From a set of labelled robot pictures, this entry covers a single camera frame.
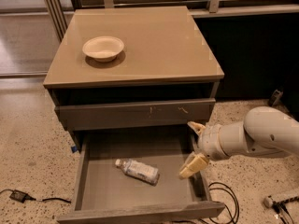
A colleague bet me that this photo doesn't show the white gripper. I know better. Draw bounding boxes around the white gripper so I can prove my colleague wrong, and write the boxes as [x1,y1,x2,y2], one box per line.
[178,121,230,179]

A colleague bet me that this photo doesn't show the clear plastic bottle blue label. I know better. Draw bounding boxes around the clear plastic bottle blue label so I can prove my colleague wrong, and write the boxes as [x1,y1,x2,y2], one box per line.
[115,159,159,186]

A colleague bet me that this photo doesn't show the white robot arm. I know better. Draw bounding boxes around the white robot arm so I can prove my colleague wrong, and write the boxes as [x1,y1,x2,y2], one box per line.
[179,106,299,179]

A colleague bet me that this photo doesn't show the closed grey top drawer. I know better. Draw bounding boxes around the closed grey top drawer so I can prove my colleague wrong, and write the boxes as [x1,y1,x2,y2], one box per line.
[55,98,216,131]

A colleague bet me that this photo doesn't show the grey drawer cabinet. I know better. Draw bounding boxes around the grey drawer cabinet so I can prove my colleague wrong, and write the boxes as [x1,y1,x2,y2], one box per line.
[44,7,224,147]

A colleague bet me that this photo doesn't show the open grey middle drawer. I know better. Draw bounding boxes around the open grey middle drawer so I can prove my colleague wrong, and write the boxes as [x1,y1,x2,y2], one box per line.
[57,125,224,224]

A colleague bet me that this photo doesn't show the small dark floor device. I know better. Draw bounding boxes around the small dark floor device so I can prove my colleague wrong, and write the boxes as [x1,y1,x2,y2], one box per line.
[268,90,283,106]

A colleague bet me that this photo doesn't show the blue tape piece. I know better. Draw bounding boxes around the blue tape piece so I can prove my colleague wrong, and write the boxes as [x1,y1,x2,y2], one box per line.
[71,146,78,153]

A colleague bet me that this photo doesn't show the white paper bowl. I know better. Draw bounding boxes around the white paper bowl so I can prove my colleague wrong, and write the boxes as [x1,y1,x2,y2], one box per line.
[82,36,124,63]

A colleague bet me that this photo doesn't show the black looped floor cable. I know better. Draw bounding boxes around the black looped floor cable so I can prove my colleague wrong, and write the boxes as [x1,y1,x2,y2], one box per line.
[172,181,240,224]

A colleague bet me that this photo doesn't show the white braided plug cable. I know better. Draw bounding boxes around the white braided plug cable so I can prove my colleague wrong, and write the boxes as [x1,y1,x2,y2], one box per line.
[262,186,299,224]

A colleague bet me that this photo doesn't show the black power adapter with cable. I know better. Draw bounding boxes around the black power adapter with cable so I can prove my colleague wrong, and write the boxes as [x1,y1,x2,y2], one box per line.
[0,189,70,203]

